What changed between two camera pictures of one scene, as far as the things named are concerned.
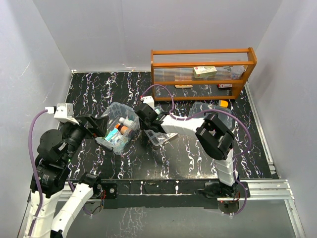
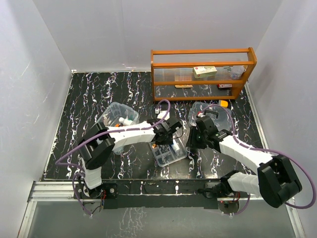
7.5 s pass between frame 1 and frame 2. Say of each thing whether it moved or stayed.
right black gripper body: moved
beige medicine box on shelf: stayed
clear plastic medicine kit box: stayed
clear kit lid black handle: stayed
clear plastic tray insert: moved
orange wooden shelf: stayed
